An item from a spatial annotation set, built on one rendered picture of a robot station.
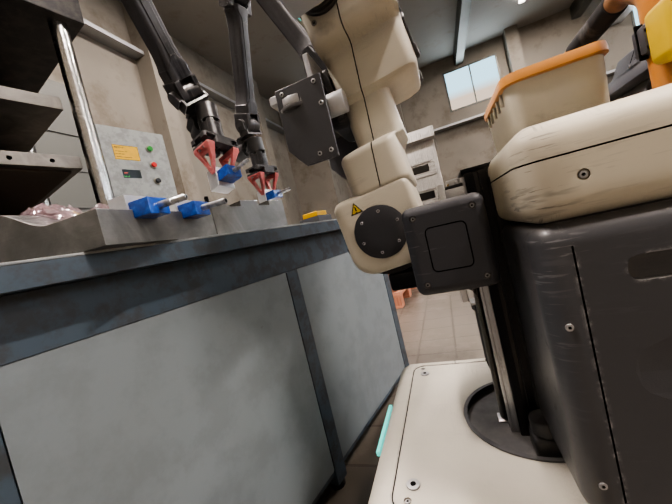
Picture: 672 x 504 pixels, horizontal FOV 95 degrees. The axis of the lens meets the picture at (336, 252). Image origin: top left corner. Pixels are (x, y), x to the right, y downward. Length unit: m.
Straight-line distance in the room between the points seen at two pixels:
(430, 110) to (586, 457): 10.36
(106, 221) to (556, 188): 0.60
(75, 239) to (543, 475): 0.82
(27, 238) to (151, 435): 0.38
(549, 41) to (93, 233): 11.31
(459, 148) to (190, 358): 10.03
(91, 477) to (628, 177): 0.81
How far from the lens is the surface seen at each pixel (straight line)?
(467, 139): 10.45
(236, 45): 1.23
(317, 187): 9.55
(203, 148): 0.89
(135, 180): 1.76
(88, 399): 0.64
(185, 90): 0.97
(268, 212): 0.92
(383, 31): 0.72
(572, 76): 0.66
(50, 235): 0.64
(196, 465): 0.76
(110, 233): 0.56
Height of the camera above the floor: 0.73
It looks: 2 degrees down
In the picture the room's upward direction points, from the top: 14 degrees counter-clockwise
